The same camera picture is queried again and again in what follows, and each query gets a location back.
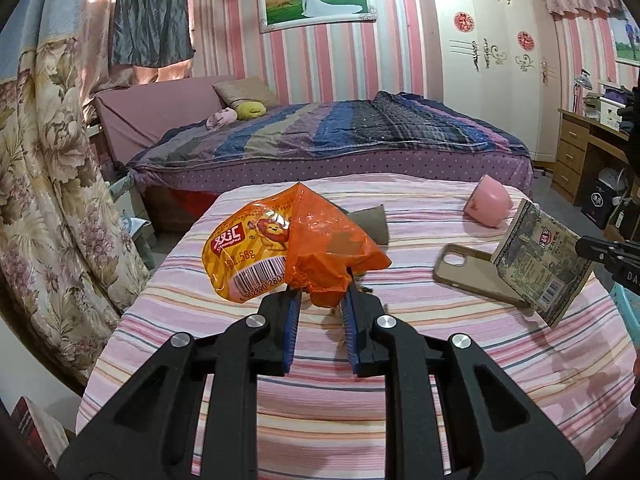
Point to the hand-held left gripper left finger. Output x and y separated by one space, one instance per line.
292 330

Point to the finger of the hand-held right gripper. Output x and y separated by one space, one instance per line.
595 249

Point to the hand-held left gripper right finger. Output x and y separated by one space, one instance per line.
351 330

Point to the light blue plastic basket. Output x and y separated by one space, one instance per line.
629 297

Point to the printed carton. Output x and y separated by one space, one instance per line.
542 260

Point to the orange snack wrapper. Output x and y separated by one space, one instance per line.
260 245

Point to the black printed bag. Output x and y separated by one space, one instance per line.
600 200

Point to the wooden desk with drawers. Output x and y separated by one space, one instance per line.
572 155

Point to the pink plastic cup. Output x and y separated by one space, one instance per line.
487 202

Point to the tan phone case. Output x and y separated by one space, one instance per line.
465 272

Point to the black hanging coat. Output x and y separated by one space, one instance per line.
634 125

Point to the white box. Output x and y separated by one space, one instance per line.
611 114

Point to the purple cloth bundle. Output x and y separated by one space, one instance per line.
617 95

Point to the purple dotted bed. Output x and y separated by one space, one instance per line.
225 180

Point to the desk lamp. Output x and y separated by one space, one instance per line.
582 82

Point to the white wardrobe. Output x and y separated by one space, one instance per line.
490 85

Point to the multicolour striped quilt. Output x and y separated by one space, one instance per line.
325 130

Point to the small framed photo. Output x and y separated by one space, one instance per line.
627 37

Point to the pink plush toy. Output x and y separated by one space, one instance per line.
221 119

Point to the yellow plush toy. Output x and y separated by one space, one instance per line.
251 110

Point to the beige pillow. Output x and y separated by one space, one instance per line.
247 92

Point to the red plaid bag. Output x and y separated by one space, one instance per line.
37 430

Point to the floral curtain with blue top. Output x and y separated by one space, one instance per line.
50 160

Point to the framed wedding picture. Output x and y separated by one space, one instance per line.
315 0

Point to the grey shiny curtain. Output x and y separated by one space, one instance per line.
150 15

